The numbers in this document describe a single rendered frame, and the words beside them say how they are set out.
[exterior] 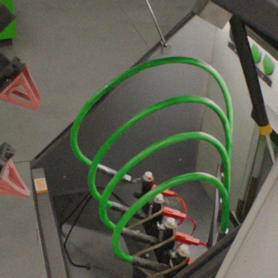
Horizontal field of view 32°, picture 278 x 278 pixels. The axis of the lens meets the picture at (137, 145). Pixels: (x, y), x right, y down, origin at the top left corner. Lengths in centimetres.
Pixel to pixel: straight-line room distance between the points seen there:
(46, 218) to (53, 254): 13
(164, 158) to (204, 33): 43
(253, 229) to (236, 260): 7
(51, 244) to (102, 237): 22
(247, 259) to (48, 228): 62
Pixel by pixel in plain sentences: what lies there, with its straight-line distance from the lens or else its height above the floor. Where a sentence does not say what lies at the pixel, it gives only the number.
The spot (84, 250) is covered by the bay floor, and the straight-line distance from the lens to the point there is 137.
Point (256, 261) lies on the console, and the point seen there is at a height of 128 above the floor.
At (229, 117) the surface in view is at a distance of 113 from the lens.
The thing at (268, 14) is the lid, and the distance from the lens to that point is 59.
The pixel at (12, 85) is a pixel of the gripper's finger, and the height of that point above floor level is 139.
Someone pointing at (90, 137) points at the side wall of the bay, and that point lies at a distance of 143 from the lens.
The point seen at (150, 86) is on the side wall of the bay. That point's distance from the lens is 139.
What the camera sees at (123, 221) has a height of 124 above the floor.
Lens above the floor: 185
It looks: 36 degrees down
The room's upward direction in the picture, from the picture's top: 3 degrees clockwise
